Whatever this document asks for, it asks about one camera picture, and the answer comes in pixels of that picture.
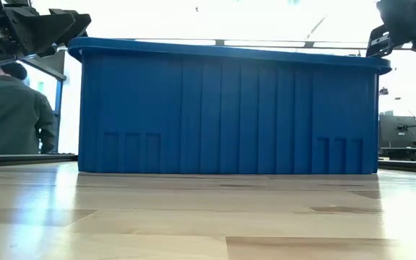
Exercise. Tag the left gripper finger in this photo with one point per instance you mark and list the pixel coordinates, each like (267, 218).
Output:
(40, 29)
(79, 25)

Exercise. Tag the blue ribbed plastic bin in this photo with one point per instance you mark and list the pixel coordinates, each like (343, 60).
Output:
(229, 115)

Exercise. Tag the person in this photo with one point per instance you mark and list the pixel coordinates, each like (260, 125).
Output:
(13, 115)

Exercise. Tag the large black computer monitor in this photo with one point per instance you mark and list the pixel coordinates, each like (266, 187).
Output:
(399, 131)

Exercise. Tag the long ceiling light bar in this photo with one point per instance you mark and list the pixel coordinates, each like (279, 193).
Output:
(262, 43)

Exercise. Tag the small black ceiling camera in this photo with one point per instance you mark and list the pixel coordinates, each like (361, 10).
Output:
(384, 91)

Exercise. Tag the black table frame rail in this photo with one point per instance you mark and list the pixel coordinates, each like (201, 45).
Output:
(408, 166)
(34, 159)

